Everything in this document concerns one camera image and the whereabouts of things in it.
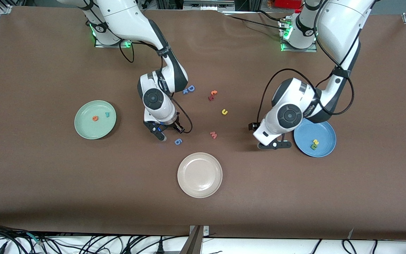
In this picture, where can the blue plate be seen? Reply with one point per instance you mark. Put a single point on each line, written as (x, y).
(326, 134)

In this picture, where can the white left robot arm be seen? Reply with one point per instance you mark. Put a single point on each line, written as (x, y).
(270, 135)

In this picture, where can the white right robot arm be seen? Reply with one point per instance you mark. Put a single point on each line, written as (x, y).
(129, 17)

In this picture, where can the silver corner bracket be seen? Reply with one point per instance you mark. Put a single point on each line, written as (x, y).
(205, 231)

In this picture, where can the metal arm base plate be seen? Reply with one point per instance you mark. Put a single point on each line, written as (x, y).
(300, 50)
(108, 45)

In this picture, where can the blue letter D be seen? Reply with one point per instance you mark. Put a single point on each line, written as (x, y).
(192, 90)

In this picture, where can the grey power strip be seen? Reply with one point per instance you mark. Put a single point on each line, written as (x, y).
(206, 5)

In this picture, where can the black power plug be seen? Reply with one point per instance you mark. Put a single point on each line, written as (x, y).
(160, 248)

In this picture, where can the beige plate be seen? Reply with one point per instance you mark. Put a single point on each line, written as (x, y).
(199, 175)

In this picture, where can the green letter u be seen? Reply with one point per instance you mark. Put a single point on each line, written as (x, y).
(314, 147)

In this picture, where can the pale green plate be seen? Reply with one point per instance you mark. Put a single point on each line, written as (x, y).
(90, 128)

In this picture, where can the pink letter w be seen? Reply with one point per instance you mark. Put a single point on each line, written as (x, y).
(213, 135)

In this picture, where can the periwinkle letter g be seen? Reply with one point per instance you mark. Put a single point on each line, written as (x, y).
(176, 142)

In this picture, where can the red box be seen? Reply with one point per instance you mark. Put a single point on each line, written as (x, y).
(287, 3)

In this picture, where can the brown table cover sheet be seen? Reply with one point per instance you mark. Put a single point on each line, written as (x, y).
(48, 176)

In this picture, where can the grey aluminium profile post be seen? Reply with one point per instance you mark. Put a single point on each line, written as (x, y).
(193, 245)

